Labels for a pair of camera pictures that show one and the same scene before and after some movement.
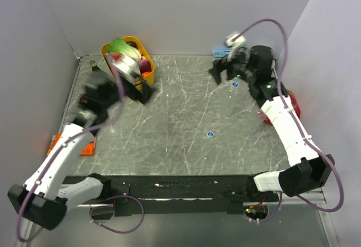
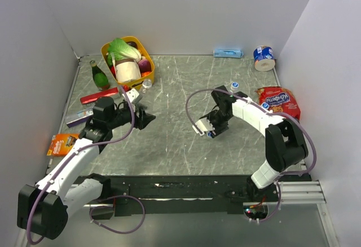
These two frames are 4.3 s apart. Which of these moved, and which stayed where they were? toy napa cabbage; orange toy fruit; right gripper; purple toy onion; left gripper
Moved: left gripper; right gripper
Stayed: toy napa cabbage; purple toy onion; orange toy fruit
